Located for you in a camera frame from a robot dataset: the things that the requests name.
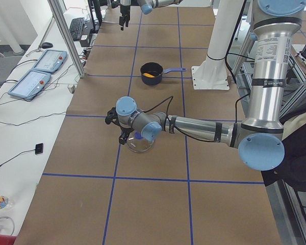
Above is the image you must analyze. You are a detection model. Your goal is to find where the yellow plastic corn cob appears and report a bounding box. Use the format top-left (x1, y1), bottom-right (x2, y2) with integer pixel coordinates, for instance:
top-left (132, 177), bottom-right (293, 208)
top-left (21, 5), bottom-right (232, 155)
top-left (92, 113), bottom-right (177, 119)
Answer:
top-left (143, 73), bottom-right (155, 78)

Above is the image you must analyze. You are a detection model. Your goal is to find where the small black sensor pad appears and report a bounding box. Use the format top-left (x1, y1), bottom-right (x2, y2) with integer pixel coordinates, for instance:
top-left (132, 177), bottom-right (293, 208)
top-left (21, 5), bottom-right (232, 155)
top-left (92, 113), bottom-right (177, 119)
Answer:
top-left (35, 143), bottom-right (44, 155)

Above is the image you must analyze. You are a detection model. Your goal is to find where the black jacket on chair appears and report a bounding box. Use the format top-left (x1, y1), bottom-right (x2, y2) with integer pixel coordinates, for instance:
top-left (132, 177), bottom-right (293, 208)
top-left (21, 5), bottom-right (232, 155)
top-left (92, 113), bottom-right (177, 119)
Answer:
top-left (262, 103), bottom-right (306, 192)

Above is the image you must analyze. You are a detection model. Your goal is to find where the red printed plastic bag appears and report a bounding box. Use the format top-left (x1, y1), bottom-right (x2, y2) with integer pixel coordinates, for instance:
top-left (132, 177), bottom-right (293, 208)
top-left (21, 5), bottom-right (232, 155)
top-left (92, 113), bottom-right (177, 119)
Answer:
top-left (0, 195), bottom-right (14, 210)

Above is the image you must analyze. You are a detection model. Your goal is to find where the glass pot lid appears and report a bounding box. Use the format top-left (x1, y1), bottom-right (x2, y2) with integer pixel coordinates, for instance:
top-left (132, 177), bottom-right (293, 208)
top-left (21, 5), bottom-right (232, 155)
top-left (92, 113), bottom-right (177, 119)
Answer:
top-left (126, 131), bottom-right (154, 153)

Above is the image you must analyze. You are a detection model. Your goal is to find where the aluminium frame post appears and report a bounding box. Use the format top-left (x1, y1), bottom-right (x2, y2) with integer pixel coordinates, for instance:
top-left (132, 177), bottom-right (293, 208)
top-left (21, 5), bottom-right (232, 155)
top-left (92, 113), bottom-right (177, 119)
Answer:
top-left (47, 0), bottom-right (85, 78)

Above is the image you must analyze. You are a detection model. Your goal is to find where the near teach pendant tablet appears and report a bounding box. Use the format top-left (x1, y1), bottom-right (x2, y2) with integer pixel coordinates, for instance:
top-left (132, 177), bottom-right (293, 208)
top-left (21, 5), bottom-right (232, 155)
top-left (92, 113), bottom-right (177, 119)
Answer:
top-left (8, 69), bottom-right (51, 101)

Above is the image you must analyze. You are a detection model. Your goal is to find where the black computer mouse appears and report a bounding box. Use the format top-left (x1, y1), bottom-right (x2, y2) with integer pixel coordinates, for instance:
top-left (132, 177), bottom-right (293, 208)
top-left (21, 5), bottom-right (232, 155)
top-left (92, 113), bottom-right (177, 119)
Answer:
top-left (41, 42), bottom-right (53, 49)

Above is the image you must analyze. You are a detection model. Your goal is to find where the black keyboard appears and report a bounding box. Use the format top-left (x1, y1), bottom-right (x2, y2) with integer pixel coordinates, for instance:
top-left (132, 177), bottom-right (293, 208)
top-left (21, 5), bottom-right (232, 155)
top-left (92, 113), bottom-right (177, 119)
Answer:
top-left (69, 17), bottom-right (84, 41)

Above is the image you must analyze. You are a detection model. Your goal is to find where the dark blue saucepan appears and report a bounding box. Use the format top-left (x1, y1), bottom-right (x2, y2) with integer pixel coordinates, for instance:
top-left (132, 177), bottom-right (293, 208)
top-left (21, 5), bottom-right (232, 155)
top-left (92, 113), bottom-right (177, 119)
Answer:
top-left (140, 62), bottom-right (187, 86)

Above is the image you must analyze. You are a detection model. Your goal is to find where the grey office chair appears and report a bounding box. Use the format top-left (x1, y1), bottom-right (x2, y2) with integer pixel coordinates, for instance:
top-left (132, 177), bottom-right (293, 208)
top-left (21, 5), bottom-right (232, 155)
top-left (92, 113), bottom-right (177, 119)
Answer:
top-left (0, 52), bottom-right (22, 86)

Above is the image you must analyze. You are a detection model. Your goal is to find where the small metal cylinder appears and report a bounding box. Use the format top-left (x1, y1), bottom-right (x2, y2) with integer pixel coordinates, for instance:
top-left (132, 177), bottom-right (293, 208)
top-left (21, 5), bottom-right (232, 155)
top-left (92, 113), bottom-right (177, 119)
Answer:
top-left (67, 84), bottom-right (75, 94)

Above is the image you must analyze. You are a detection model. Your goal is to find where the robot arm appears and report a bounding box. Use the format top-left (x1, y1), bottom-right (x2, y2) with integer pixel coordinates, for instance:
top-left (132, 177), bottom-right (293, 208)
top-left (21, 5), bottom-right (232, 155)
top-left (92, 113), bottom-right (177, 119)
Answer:
top-left (114, 1), bottom-right (306, 171)
top-left (114, 0), bottom-right (182, 31)

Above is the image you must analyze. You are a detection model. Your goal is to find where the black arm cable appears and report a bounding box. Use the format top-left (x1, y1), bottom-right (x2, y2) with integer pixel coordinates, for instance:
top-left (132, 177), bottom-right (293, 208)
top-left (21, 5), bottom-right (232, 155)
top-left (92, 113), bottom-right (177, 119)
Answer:
top-left (144, 95), bottom-right (250, 142)

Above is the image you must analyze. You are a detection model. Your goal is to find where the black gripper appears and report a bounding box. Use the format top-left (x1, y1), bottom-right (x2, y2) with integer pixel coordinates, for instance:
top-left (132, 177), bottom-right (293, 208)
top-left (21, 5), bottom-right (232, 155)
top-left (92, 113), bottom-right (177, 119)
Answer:
top-left (119, 125), bottom-right (132, 144)
top-left (119, 5), bottom-right (130, 31)

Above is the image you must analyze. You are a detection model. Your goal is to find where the teach pendant tablet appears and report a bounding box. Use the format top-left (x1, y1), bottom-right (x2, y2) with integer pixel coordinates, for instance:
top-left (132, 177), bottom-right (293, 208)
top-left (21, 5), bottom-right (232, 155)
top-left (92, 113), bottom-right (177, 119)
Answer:
top-left (32, 49), bottom-right (67, 74)
top-left (8, 69), bottom-right (51, 101)

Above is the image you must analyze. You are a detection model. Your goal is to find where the far teach pendant tablet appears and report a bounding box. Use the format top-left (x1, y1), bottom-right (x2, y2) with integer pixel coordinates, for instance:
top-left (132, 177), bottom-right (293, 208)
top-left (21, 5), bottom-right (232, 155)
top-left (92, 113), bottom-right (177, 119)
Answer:
top-left (32, 49), bottom-right (67, 74)

